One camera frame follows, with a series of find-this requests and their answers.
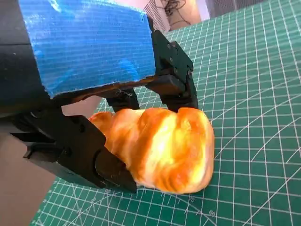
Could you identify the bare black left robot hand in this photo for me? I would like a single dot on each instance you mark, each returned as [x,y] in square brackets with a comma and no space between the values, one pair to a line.
[89,47]

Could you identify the long twisted toy bread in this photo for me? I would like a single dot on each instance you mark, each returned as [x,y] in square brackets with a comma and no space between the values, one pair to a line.
[169,150]

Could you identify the white cabinet with perforated side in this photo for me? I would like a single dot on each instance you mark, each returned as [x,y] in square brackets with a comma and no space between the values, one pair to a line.
[160,23]

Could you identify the green cutting mat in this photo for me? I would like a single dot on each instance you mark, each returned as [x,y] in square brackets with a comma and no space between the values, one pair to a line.
[247,117]

